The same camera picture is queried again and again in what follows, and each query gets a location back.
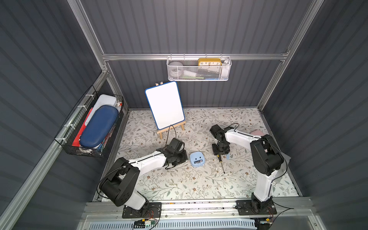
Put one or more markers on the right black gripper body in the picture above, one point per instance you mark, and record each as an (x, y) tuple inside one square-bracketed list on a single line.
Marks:
[(220, 151)]

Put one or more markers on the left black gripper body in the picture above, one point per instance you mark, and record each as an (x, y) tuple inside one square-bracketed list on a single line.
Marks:
[(180, 156)]

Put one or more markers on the black yellow screwdriver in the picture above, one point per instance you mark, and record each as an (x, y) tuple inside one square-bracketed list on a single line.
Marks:
[(221, 164)]

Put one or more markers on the light blue alarm clock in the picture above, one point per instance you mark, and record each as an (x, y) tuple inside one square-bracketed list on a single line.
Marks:
[(197, 159)]

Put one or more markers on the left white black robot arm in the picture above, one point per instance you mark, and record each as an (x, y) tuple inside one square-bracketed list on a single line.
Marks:
[(119, 183)]

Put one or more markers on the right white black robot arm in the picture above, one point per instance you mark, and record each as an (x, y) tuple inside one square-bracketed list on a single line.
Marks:
[(267, 159)]

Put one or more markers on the pink pencil case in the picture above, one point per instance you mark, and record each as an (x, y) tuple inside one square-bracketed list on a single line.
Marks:
[(257, 133)]

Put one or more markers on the dark blue oval case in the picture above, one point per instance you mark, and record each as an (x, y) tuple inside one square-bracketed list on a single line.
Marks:
[(99, 126)]

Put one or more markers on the white tape roll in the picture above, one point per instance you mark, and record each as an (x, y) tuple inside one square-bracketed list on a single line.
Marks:
[(175, 69)]

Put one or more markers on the yellow clock in basket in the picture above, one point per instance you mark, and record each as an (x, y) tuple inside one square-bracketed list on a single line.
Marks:
[(209, 61)]

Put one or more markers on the white plastic container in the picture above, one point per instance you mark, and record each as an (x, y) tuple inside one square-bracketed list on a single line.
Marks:
[(102, 100)]

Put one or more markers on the red folder in basket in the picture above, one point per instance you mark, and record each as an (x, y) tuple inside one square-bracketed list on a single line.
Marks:
[(76, 141)]

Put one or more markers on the white board blue frame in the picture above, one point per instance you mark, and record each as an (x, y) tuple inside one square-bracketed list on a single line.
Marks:
[(166, 105)]

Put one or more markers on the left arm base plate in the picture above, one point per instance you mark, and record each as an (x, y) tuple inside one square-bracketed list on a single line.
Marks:
[(149, 210)]

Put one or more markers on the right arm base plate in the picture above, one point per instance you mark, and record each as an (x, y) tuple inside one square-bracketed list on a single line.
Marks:
[(255, 207)]

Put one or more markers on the white wire mesh basket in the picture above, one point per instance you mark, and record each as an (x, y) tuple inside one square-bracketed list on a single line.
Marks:
[(193, 72)]

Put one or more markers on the black wire wall basket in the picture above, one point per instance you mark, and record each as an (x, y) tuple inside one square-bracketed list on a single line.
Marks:
[(74, 122)]

